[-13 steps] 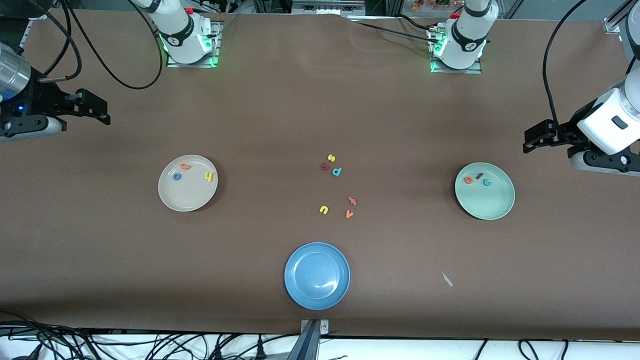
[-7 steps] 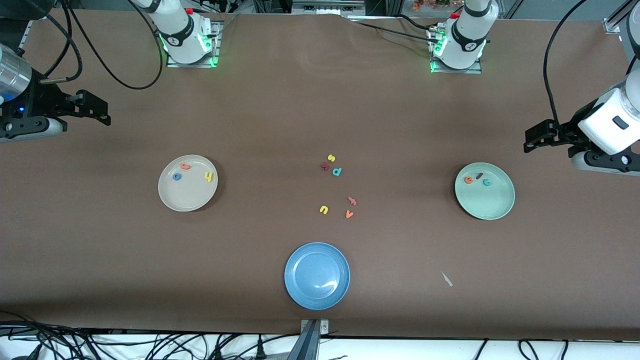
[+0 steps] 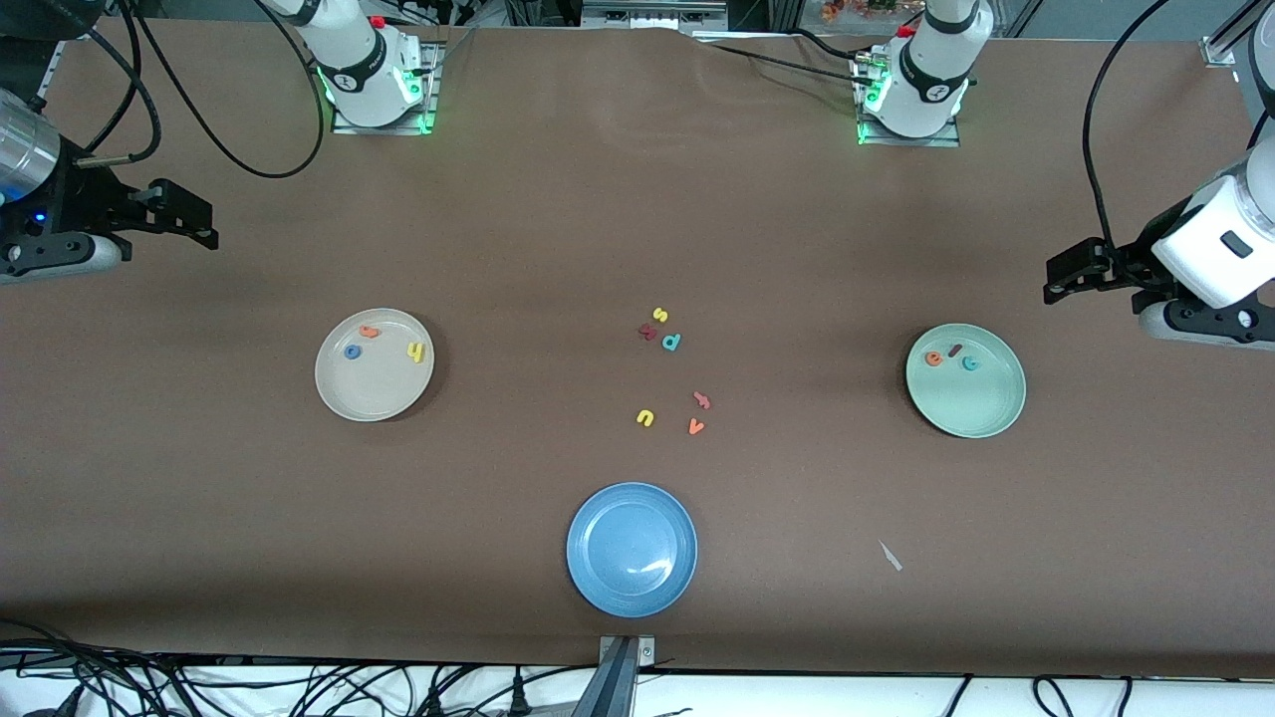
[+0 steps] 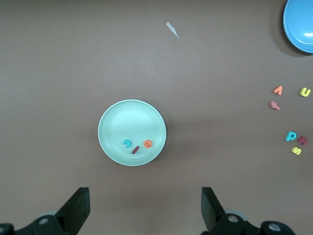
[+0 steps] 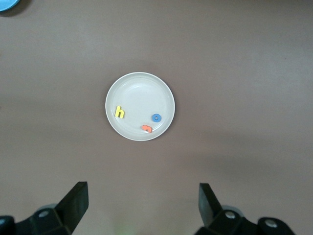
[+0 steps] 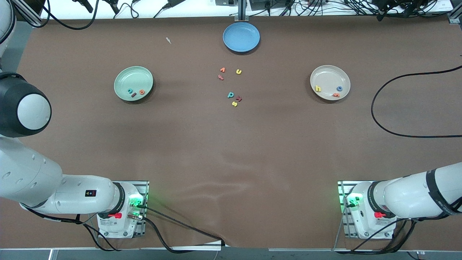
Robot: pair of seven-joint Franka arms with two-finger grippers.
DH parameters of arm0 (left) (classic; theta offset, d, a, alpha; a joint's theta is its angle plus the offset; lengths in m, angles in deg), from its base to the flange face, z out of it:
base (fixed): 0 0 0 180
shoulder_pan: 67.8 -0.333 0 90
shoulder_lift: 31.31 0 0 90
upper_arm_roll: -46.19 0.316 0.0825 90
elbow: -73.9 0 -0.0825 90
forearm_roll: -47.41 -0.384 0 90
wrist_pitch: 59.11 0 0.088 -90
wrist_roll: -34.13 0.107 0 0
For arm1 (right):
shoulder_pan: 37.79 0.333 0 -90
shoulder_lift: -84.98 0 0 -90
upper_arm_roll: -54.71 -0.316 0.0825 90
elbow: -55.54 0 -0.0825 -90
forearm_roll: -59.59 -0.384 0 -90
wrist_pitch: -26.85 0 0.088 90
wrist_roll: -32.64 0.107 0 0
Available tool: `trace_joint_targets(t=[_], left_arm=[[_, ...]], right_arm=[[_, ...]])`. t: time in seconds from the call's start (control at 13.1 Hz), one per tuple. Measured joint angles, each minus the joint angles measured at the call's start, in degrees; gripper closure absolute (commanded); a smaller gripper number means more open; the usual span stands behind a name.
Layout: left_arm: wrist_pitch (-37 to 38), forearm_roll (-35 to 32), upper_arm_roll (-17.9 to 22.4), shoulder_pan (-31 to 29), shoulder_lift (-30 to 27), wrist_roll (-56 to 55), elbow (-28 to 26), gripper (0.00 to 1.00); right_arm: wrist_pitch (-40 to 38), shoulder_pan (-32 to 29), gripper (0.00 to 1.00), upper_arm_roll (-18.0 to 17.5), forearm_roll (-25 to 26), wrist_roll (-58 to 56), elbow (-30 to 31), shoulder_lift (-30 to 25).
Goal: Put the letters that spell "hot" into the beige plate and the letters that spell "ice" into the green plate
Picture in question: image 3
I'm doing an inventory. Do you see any green round plate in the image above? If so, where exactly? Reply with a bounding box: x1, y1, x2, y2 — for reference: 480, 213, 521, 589
904, 323, 1028, 439

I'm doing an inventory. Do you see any aluminium corner extrusion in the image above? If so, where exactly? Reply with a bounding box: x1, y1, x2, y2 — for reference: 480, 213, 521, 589
1200, 0, 1275, 69

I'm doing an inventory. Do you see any beige round plate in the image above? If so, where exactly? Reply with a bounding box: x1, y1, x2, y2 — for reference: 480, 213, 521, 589
314, 308, 436, 423

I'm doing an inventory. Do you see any brown paper table cover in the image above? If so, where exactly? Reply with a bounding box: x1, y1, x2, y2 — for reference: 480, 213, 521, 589
0, 18, 1275, 678

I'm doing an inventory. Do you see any blue round plate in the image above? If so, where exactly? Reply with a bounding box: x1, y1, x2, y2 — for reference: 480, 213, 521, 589
566, 482, 699, 618

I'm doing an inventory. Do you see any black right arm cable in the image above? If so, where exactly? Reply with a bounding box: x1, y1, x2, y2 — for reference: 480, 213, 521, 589
75, 0, 330, 180

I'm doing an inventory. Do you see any aluminium frame rail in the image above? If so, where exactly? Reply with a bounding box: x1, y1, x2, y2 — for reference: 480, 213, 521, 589
33, 45, 63, 111

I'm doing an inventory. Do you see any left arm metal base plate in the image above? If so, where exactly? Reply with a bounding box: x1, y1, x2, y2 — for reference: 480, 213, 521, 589
852, 50, 963, 148

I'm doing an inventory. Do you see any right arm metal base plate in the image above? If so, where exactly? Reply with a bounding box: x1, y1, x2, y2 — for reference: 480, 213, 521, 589
331, 42, 441, 136

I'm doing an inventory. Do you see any short black table cable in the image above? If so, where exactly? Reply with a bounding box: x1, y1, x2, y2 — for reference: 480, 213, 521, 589
792, 28, 878, 63

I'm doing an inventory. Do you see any long black table cable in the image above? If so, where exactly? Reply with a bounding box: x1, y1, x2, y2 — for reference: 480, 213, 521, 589
697, 40, 870, 81

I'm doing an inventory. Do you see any black cable tangle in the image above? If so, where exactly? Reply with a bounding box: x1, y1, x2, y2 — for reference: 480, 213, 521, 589
0, 617, 599, 717

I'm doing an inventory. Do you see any looped black floor cable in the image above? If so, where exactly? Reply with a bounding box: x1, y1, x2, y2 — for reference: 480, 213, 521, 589
1031, 675, 1134, 717

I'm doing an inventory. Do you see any grey metal frame piece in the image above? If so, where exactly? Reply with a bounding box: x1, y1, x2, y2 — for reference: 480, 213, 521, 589
583, 0, 728, 31

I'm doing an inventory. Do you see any dark camera mount pole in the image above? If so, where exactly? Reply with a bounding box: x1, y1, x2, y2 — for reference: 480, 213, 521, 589
571, 637, 638, 717

